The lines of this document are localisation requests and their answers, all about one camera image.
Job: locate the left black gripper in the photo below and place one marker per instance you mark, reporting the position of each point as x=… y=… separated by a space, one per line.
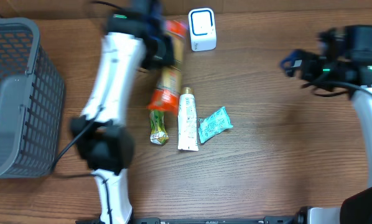
x=160 y=50

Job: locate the white barcode scanner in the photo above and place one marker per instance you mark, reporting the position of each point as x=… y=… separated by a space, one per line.
x=202 y=29

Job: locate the green snack packet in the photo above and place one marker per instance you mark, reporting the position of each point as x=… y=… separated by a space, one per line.
x=158 y=133

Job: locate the white tube gold cap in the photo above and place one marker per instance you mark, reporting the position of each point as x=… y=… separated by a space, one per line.
x=187 y=121

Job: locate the grey plastic shopping basket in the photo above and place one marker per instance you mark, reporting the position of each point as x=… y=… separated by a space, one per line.
x=32 y=94

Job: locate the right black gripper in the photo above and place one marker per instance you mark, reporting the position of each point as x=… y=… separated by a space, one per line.
x=307 y=61

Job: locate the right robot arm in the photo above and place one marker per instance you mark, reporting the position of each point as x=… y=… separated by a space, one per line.
x=344 y=66

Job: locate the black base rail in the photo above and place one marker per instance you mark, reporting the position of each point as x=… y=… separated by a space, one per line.
x=265 y=220

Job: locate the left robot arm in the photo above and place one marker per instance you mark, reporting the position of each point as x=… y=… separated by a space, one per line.
x=135 y=38

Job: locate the orange spaghetti package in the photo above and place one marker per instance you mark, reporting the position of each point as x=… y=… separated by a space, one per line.
x=167 y=93

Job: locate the teal snack packet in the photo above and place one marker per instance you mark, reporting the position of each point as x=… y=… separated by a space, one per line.
x=214 y=124

